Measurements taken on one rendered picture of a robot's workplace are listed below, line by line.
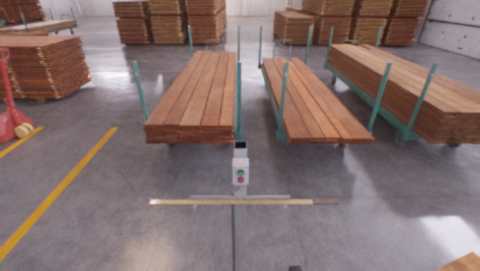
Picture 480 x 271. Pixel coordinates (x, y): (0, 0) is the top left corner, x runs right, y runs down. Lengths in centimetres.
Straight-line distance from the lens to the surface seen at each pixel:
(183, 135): 264
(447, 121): 335
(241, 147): 104
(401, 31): 1188
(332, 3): 1039
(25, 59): 581
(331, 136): 281
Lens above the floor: 191
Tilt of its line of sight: 29 degrees down
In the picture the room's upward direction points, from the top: straight up
